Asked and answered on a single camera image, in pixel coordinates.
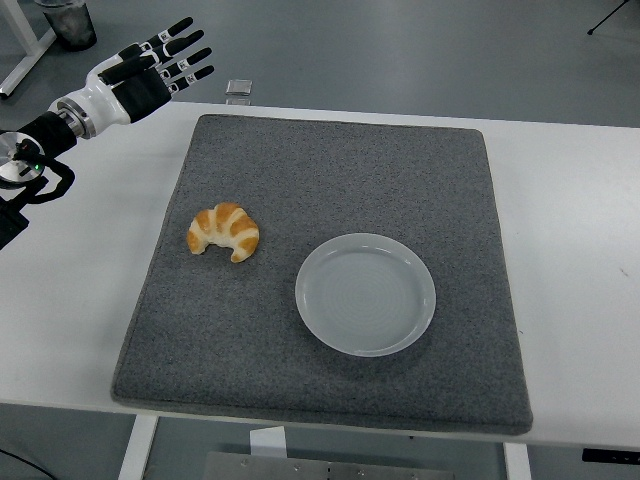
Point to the white table leg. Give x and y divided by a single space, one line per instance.
517 462
137 450

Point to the golden croissant bread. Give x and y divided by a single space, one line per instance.
235 225

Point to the black table control box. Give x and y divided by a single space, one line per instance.
610 455

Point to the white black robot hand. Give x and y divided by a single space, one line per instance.
107 102

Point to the black tripod leg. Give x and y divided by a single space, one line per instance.
600 22

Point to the white tag under table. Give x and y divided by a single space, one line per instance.
267 442

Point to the small clear square box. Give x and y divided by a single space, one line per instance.
239 87

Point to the round pale grey plate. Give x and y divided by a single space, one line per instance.
365 300

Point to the white desk frame leg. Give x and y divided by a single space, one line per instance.
30 55

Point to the bin with black bag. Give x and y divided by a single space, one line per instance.
72 27

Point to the grey felt mat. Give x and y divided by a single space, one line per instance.
350 175

